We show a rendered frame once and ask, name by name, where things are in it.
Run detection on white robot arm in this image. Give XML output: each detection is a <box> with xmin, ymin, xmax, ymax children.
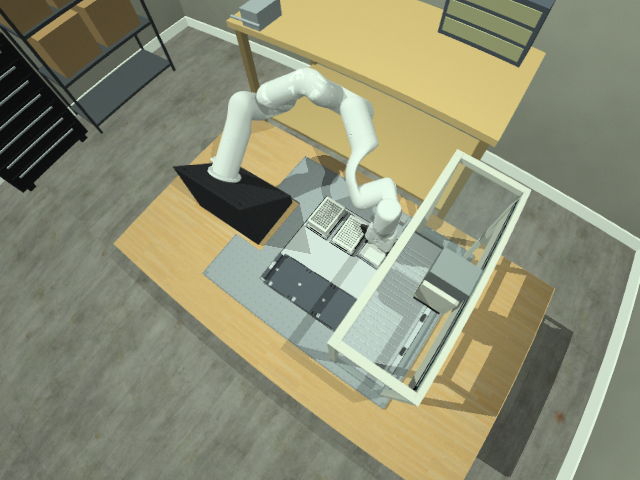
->
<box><xmin>208</xmin><ymin>68</ymin><xmax>408</xmax><ymax>238</ymax></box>

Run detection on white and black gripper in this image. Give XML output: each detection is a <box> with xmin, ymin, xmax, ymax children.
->
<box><xmin>360</xmin><ymin>221</ymin><xmax>397</xmax><ymax>257</ymax></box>

